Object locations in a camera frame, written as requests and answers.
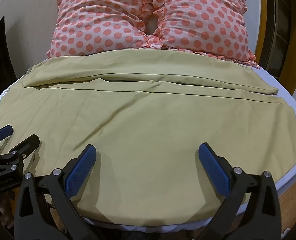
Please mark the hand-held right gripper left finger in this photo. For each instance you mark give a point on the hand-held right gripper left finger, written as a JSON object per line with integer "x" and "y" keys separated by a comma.
{"x": 79, "y": 171}

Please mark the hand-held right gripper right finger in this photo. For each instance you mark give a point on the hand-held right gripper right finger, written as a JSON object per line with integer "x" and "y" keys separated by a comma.
{"x": 214, "y": 171}

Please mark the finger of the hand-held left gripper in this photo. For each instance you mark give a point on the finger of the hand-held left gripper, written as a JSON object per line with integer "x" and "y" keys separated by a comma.
{"x": 26, "y": 145}
{"x": 1, "y": 133}

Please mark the olive green bed sheet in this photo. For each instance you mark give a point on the olive green bed sheet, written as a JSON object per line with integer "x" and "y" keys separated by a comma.
{"x": 143, "y": 135}

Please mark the person's foot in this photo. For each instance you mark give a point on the person's foot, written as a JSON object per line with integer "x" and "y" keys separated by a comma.
{"x": 5, "y": 213}

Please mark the white bed mattress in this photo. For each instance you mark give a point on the white bed mattress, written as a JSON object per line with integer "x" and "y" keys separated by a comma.
{"x": 291, "y": 110}

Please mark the pink polka dot pillow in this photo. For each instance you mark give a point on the pink polka dot pillow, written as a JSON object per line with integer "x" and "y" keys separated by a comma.
{"x": 205, "y": 20}
{"x": 97, "y": 20}

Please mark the wooden headboard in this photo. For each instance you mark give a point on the wooden headboard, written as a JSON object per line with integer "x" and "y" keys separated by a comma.
{"x": 262, "y": 10}

